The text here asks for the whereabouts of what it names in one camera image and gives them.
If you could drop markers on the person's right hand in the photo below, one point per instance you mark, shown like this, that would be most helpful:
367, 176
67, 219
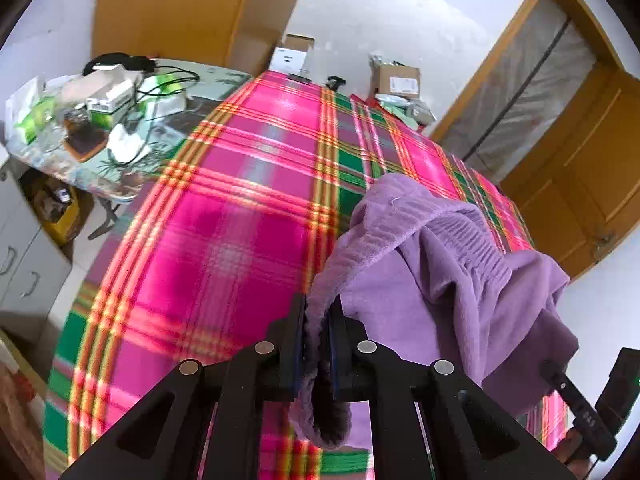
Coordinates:
567, 452

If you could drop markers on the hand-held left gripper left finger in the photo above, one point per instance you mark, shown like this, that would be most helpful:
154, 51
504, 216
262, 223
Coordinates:
299, 360

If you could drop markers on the grey plastic packets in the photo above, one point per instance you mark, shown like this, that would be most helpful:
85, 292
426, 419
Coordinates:
407, 110

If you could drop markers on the wooden wardrobe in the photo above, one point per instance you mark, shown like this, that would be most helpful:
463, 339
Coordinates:
175, 10

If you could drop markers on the pink green plaid blanket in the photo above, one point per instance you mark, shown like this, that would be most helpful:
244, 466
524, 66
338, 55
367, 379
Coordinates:
225, 235

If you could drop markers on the grey cabinet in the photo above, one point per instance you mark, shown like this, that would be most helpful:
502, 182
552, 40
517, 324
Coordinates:
25, 260

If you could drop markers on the yellow bin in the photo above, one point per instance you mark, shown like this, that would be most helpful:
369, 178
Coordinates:
62, 220

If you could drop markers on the white power adapter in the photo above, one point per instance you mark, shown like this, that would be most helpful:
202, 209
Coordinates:
125, 144

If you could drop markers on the purple fleece pants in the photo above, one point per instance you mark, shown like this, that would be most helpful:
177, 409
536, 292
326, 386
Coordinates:
450, 285

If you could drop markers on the red basket with clutter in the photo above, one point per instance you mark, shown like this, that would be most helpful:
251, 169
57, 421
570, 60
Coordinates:
361, 99

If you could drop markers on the brown tray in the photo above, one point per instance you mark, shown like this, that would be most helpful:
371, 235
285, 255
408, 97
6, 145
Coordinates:
85, 144

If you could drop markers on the brown cardboard box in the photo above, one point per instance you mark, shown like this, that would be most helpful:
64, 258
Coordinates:
397, 82

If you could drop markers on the folding table with floral top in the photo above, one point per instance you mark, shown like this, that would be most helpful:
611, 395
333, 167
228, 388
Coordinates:
210, 80

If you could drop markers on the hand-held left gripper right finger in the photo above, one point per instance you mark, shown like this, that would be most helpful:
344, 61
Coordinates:
345, 360

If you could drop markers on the white cardboard box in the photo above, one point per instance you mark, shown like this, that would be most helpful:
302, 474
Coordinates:
292, 55

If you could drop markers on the white and green box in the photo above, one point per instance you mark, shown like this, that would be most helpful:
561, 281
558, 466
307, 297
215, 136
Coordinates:
107, 97

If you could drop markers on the clear plastic door curtain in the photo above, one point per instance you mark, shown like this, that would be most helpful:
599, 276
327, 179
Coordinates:
525, 85

